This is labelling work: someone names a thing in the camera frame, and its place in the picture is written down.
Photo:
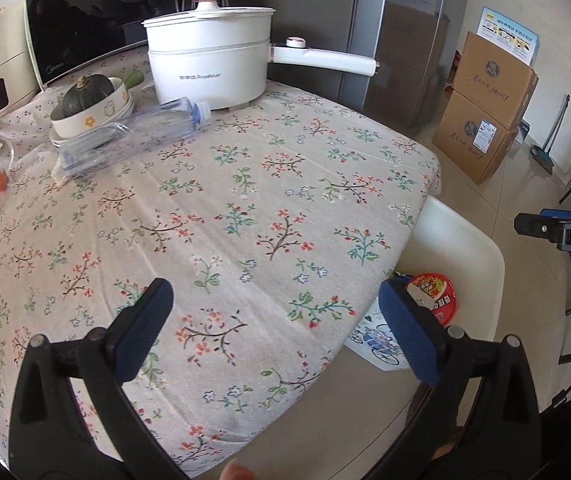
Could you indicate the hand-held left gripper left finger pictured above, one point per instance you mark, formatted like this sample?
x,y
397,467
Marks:
x,y
145,325

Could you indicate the blue white plastic bag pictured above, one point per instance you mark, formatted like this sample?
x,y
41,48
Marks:
x,y
370,340

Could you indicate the small orange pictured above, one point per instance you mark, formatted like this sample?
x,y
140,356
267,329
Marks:
x,y
0,182

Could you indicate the small blue box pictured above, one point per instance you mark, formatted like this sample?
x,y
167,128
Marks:
x,y
524,132

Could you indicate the white chair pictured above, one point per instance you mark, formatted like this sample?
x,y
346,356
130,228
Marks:
x,y
465,260

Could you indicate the white electric cooking pot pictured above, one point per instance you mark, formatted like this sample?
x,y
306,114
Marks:
x,y
205,75

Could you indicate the blue printed box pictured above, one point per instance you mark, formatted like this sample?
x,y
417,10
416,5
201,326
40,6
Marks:
x,y
508,35

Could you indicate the black white microwave oven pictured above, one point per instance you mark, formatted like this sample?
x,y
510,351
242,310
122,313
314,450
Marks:
x,y
90,25

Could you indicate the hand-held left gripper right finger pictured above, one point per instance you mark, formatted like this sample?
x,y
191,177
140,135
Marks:
x,y
410,330

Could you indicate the grey refrigerator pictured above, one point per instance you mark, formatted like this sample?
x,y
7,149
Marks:
x,y
405,60

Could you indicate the red instant noodle cup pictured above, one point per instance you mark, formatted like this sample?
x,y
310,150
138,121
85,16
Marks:
x,y
435,300

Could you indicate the broom and dustpan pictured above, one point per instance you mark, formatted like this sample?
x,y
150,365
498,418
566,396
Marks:
x,y
543,160

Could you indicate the clear plastic bottle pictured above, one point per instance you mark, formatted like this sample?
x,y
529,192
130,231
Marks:
x,y
130,135

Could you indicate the person's left hand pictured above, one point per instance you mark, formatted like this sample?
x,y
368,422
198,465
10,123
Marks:
x,y
238,472

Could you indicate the cream air fryer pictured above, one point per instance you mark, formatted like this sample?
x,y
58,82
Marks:
x,y
0,50

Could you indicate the dark green pumpkin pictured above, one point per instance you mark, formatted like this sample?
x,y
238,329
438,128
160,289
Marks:
x,y
80,97

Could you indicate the floral tablecloth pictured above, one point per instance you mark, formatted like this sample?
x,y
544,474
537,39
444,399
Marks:
x,y
245,200

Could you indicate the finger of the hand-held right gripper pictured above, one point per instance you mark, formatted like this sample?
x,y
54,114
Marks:
x,y
535,226

